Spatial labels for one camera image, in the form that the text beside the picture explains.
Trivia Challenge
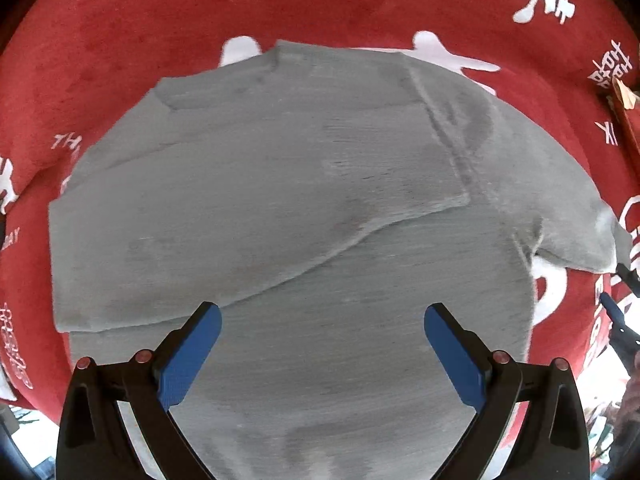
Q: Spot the grey shirt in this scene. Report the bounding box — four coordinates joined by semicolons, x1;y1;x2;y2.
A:
48;40;632;480

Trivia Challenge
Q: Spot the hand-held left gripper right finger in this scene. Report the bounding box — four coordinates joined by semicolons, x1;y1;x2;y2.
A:
424;303;594;480

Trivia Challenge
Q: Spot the pile of colourful papers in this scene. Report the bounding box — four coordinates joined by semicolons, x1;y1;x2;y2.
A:
584;360;640;473

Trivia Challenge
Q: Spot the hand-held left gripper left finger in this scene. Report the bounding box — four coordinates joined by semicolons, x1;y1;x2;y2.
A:
56;301;223;480

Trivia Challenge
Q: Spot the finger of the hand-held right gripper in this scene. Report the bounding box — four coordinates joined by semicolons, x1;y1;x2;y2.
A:
615;263;640;297
598;292;640;378

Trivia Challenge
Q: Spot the red printed blanket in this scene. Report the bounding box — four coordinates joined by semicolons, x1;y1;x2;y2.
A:
0;0;640;480

